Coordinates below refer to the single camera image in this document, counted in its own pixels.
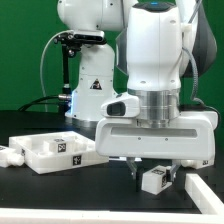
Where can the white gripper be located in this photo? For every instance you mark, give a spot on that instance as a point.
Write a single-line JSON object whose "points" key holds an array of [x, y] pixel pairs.
{"points": [[187, 137]]}

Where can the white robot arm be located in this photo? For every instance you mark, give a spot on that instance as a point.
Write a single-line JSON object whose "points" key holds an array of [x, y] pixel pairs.
{"points": [[133, 56]]}

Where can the white L-shaped obstacle wall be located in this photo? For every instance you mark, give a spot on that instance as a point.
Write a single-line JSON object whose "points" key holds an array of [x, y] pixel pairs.
{"points": [[210, 206]]}

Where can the white square table top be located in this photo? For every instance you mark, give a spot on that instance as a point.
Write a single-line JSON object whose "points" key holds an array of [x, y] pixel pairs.
{"points": [[31, 147]]}

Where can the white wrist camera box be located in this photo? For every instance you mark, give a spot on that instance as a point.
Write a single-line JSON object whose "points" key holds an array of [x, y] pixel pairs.
{"points": [[123, 105]]}

